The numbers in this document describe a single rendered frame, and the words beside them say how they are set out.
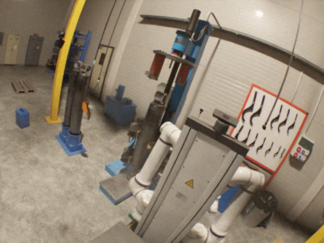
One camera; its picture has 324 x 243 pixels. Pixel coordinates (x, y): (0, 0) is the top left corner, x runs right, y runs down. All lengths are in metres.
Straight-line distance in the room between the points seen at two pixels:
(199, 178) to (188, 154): 0.14
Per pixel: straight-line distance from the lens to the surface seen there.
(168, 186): 0.96
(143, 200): 1.32
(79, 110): 2.87
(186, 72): 2.10
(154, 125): 2.10
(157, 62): 1.93
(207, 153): 0.79
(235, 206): 1.22
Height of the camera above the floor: 1.97
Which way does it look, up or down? 19 degrees down
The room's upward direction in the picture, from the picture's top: 21 degrees clockwise
